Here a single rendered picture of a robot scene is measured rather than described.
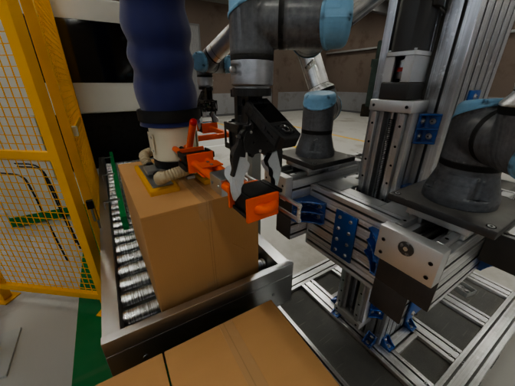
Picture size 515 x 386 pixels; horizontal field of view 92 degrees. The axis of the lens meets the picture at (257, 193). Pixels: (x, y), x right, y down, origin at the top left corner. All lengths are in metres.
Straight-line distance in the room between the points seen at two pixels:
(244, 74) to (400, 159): 0.59
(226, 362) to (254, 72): 0.78
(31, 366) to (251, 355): 1.28
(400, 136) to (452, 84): 0.18
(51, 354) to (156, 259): 1.12
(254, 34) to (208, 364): 0.83
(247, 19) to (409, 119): 0.57
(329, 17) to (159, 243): 0.70
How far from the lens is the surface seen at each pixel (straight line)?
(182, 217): 0.81
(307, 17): 0.45
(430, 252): 0.62
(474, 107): 0.69
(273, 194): 0.49
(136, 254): 1.36
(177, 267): 0.90
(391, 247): 0.67
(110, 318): 1.03
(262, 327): 0.95
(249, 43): 0.45
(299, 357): 0.90
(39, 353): 1.92
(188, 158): 0.76
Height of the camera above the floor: 1.30
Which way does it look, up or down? 24 degrees down
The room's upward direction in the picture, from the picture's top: straight up
